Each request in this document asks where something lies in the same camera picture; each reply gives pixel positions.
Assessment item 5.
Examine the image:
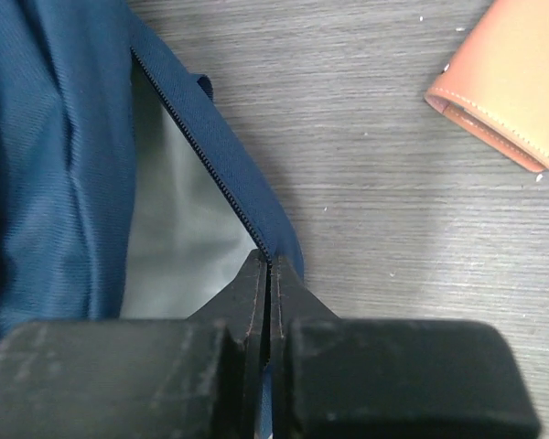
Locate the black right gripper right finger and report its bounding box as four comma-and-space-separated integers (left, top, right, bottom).
270, 259, 542, 438

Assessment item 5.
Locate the brown leather wallet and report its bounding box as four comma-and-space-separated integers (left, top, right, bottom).
425, 0, 549, 172

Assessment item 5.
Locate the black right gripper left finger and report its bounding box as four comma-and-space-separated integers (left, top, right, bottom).
0, 251, 268, 438

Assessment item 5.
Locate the navy blue student backpack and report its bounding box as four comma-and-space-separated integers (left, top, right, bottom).
0, 0, 308, 439

